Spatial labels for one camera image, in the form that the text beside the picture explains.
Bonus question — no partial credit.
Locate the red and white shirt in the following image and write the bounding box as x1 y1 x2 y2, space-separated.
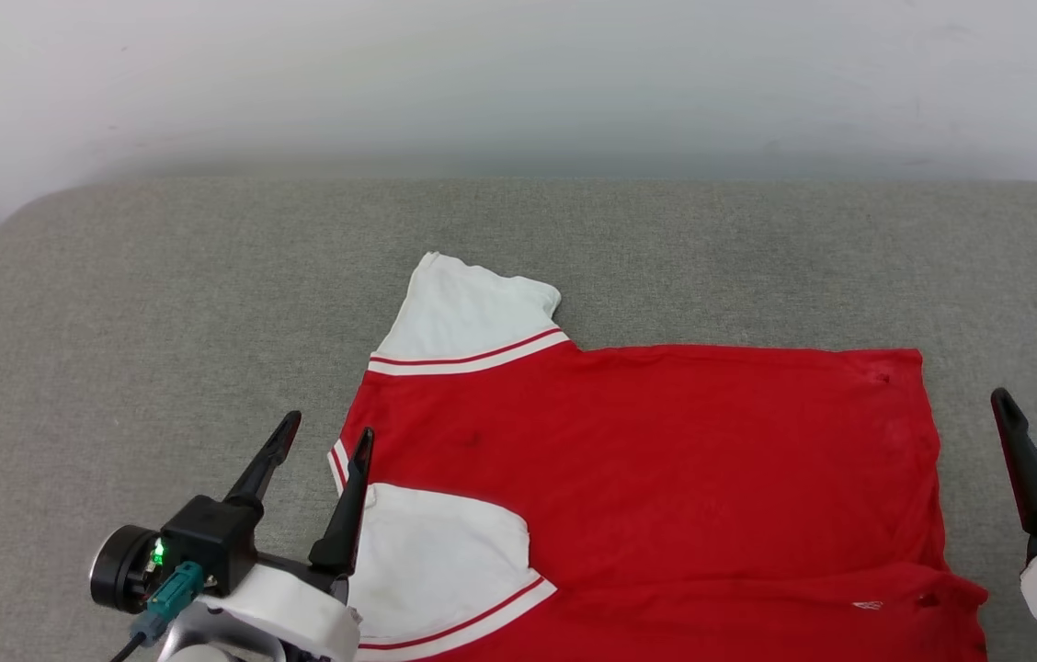
327 251 990 662

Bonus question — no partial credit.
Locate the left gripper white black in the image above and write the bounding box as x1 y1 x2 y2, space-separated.
89 411 375 662

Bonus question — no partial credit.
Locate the grey fabric sofa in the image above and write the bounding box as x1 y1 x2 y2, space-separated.
0 177 1037 662

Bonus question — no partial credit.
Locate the teal cable connector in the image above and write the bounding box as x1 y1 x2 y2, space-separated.
131 563 205 645

